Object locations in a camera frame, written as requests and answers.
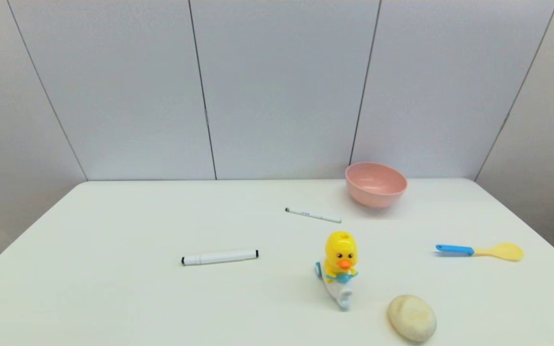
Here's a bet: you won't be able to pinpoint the thin white pen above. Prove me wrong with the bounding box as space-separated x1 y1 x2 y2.
285 208 342 224

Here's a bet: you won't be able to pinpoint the yellow spoon blue handle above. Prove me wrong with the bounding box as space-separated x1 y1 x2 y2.
435 242 525 262

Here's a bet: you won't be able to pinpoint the yellow duck scooter toy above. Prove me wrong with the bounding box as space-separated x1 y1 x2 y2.
315 231 359 311

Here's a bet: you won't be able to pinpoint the thick white marker black caps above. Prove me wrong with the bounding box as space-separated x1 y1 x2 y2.
181 249 259 266

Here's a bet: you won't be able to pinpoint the pink plastic bowl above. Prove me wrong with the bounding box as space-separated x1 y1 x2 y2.
345 161 408 209

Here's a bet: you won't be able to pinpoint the cream round bun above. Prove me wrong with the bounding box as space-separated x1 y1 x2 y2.
387 295 438 343

